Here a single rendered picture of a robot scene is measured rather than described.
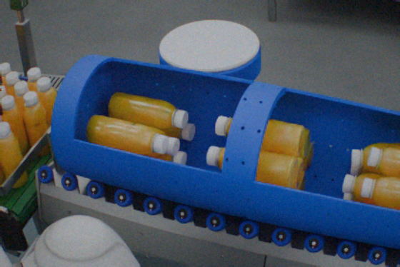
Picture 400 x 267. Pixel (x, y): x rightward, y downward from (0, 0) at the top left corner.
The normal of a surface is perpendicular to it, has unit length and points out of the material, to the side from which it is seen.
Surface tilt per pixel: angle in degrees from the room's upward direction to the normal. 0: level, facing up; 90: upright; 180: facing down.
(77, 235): 8
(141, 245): 70
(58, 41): 0
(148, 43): 0
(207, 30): 0
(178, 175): 81
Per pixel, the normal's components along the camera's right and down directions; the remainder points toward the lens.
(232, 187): -0.39, 0.49
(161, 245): -0.38, 0.29
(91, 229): -0.01, -0.86
